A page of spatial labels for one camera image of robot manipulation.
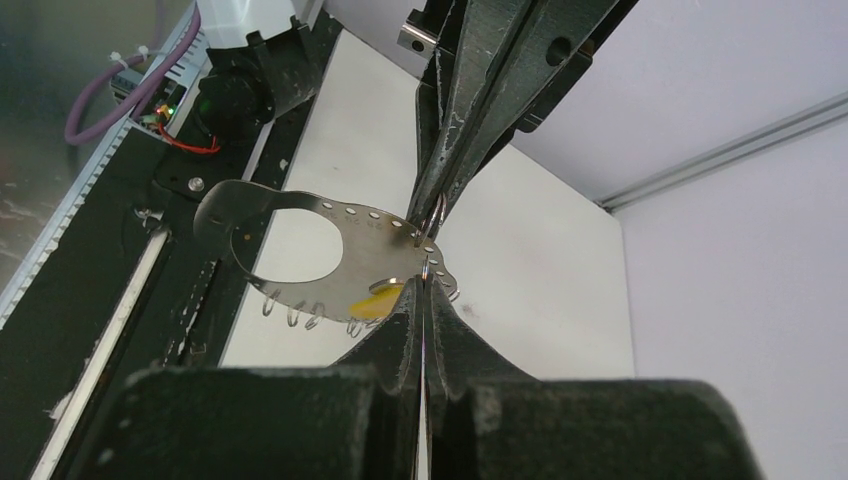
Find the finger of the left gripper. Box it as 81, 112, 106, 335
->
437, 1, 635, 209
406, 1, 537, 229

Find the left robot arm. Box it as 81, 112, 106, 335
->
192, 0, 633, 238

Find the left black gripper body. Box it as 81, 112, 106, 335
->
397, 0, 464, 60

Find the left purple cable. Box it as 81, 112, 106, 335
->
64, 3, 203, 147

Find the key with yellow tag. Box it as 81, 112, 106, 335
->
343, 254, 431, 322

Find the silver split keyring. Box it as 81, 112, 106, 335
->
414, 193, 447, 248

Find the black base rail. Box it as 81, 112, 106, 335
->
0, 13, 346, 480

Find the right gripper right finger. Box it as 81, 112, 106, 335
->
423, 278, 762, 479

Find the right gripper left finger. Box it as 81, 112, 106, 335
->
79, 277, 422, 479

